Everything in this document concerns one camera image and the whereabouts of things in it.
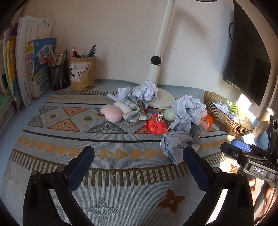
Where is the orange mandarin fruit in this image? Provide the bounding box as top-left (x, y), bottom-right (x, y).
top-left (205, 114), bottom-right (213, 126)

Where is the metallic thermos bottle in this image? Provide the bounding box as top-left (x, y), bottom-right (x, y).
top-left (252, 106), bottom-right (274, 140)

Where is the white desk lamp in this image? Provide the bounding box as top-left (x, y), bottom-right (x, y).
top-left (132, 0), bottom-right (218, 110)

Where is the red plush keychain toy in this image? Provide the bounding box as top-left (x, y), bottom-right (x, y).
top-left (145, 108), bottom-right (168, 135)

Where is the black monitor screen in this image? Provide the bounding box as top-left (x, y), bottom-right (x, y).
top-left (223, 1), bottom-right (271, 105)

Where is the paper ball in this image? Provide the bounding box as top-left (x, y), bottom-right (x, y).
top-left (212, 100), bottom-right (238, 122)

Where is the plaid cloth scrunchie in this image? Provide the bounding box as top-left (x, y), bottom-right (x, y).
top-left (121, 95), bottom-right (153, 122)

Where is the large paper top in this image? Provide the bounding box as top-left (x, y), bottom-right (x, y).
top-left (171, 95), bottom-right (208, 125)

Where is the white workbook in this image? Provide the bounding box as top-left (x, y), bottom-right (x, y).
top-left (15, 15), bottom-right (54, 107)

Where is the green tissue box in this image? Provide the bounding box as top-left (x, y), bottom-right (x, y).
top-left (227, 100), bottom-right (241, 114)

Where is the brown cardboard pen holder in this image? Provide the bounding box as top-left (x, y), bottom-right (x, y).
top-left (69, 57), bottom-right (96, 91)

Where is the amber ribbed glass bowl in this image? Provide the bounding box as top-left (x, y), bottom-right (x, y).
top-left (203, 91), bottom-right (254, 136)

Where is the pink snack carton box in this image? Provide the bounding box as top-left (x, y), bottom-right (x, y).
top-left (199, 118), bottom-right (210, 138)

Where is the pastel plush caterpillar toy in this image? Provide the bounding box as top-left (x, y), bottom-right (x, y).
top-left (100, 101), bottom-right (133, 123)

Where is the person's right hand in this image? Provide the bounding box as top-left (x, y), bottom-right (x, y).
top-left (249, 177), bottom-right (277, 225)

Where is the yellow book stack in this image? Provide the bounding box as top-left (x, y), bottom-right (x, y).
top-left (1, 22), bottom-right (22, 109)

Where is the patterned woven table mat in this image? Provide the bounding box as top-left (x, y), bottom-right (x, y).
top-left (0, 79), bottom-right (270, 226)

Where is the black mesh pen holder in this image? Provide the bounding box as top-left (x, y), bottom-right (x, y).
top-left (50, 62), bottom-right (70, 91)

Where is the blue workbook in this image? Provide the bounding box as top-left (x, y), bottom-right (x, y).
top-left (26, 38), bottom-right (56, 98)

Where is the paper mid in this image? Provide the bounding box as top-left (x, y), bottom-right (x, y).
top-left (160, 131), bottom-right (200, 165)

